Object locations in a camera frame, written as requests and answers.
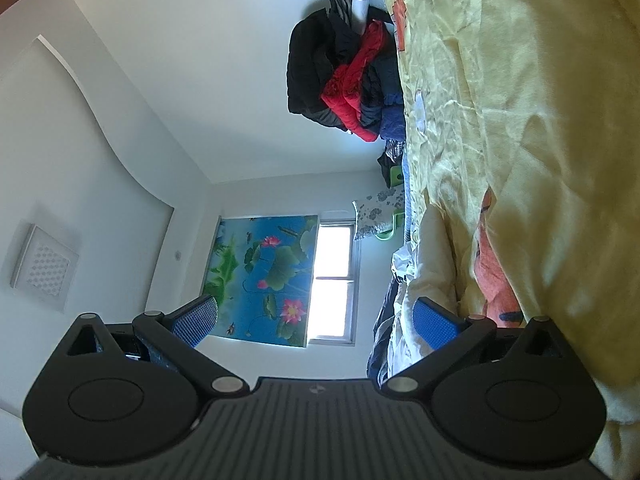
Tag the cream blanket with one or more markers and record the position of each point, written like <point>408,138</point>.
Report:
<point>437,255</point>

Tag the red jacket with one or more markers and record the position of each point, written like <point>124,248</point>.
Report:
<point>352,85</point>

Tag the blue cloth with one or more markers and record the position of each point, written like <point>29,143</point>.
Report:
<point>407,200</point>

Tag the clear plastic bottle green label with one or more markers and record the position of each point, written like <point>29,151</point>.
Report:
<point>395,175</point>

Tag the dark blue clothes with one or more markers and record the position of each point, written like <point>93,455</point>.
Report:
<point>387,115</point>

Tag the dark navy garment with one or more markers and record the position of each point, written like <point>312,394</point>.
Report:
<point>382,330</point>

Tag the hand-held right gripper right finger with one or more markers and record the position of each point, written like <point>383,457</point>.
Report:
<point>436,324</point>

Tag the grey and white clothes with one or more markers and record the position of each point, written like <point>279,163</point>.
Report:
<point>350,2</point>

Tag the square white ceiling light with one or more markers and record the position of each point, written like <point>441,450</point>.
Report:
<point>46,266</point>

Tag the window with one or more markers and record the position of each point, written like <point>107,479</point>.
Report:
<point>332,280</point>

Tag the floral grey cloth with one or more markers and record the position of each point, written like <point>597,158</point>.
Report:
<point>372,212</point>

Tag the black bag with red cloth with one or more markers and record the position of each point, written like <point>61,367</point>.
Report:
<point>306,60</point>

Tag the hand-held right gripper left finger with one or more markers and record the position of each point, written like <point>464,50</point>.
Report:
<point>197,321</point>

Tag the black white patterned garment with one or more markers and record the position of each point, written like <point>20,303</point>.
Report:
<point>391,156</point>

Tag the lotus flower wall poster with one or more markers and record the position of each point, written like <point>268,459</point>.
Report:
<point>265,280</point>

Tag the yellow printed bedsheet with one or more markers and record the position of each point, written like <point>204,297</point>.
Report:
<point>525,110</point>

